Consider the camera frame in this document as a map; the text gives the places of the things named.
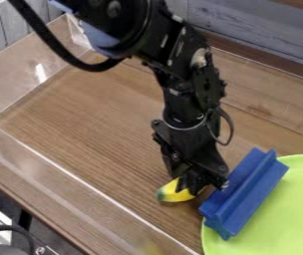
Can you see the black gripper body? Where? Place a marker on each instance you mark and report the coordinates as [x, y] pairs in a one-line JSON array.
[[197, 147]]

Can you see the clear acrylic barrier wall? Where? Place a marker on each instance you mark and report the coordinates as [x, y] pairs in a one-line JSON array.
[[79, 163]]

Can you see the yellow toy banana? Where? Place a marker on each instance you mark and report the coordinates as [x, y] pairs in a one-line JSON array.
[[169, 194]]

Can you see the green plate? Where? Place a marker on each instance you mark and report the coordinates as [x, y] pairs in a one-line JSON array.
[[274, 230]]

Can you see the blue plastic block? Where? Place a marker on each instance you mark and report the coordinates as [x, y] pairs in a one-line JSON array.
[[229, 208]]

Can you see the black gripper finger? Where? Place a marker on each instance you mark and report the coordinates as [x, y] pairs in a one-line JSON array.
[[195, 179], [175, 164]]

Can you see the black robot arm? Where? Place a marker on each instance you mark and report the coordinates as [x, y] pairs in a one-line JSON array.
[[139, 28]]

